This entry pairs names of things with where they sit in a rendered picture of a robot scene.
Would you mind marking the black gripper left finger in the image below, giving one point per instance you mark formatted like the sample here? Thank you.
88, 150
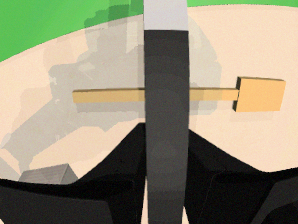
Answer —
111, 193

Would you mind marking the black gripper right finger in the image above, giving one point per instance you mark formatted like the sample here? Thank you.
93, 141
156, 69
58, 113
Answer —
220, 189

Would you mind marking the green flat mat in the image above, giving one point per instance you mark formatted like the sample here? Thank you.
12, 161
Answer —
27, 23

